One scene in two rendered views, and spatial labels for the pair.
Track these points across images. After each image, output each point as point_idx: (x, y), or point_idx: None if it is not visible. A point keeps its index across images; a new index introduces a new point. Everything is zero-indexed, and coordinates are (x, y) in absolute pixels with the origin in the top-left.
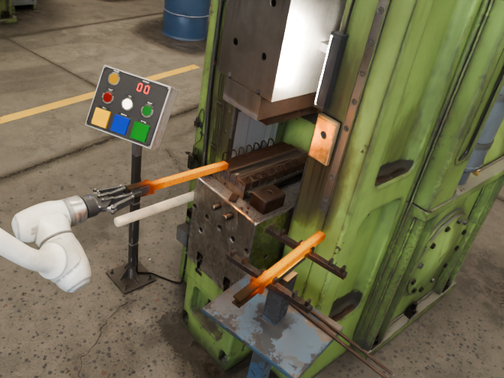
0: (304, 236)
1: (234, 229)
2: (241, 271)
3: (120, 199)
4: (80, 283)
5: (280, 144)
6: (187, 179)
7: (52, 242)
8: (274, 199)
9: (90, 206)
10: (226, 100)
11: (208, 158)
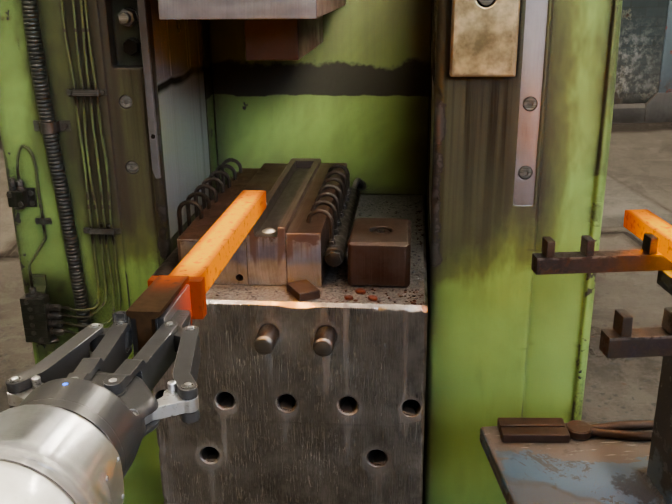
0: (485, 305)
1: (348, 373)
2: (404, 478)
3: (157, 359)
4: None
5: (244, 172)
6: (232, 249)
7: None
8: (409, 234)
9: (110, 424)
10: (174, 15)
11: (93, 279)
